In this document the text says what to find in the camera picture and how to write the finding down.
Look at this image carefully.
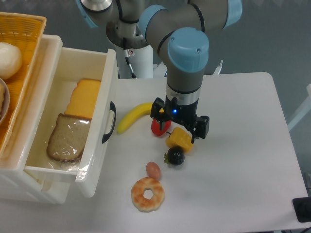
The white drawer cabinet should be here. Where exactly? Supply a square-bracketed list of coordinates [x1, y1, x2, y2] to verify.
[0, 35, 69, 204]

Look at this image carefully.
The white round bun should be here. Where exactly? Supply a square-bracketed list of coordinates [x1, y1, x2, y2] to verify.
[0, 42, 22, 80]

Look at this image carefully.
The dark toy mangosteen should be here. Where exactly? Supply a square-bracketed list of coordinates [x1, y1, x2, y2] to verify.
[164, 146, 185, 166]

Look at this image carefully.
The glazed toy donut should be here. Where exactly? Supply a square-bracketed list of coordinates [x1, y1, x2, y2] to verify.
[131, 177, 165, 213]

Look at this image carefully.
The yellow toy banana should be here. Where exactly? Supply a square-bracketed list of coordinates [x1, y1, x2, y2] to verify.
[117, 102, 153, 134]

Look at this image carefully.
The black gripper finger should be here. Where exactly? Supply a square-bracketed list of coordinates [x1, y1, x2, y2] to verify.
[190, 116, 209, 144]
[150, 97, 171, 130]

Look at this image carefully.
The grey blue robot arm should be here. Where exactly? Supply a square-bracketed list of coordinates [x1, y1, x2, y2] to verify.
[77, 0, 242, 139]

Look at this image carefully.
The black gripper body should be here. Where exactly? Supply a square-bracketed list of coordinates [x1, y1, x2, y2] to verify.
[164, 90, 200, 132]

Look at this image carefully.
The brown bread slice wrapped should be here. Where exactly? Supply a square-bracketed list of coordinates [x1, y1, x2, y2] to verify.
[46, 114, 91, 163]

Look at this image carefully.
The grey bowl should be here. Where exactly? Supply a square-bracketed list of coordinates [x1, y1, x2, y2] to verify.
[0, 79, 10, 124]

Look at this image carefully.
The yellow woven basket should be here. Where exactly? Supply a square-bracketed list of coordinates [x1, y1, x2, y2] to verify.
[0, 12, 47, 152]

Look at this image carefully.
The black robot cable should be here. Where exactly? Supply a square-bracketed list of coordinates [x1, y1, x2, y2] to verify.
[122, 36, 138, 79]

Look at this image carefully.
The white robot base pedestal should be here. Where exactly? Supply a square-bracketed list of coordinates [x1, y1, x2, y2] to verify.
[105, 20, 154, 79]

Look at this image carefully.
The white frame at right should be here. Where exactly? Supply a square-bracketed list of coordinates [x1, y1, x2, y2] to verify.
[287, 84, 311, 131]

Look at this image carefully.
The white plastic drawer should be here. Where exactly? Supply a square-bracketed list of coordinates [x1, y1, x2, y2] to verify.
[25, 48, 118, 197]

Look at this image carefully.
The brown egg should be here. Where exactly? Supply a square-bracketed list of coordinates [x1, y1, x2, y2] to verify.
[146, 162, 161, 180]

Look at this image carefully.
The black device at edge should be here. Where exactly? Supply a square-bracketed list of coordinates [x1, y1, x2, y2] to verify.
[292, 197, 311, 223]

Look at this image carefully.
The yellow toy corn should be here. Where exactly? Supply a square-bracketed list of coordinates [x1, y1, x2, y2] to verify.
[165, 127, 193, 153]

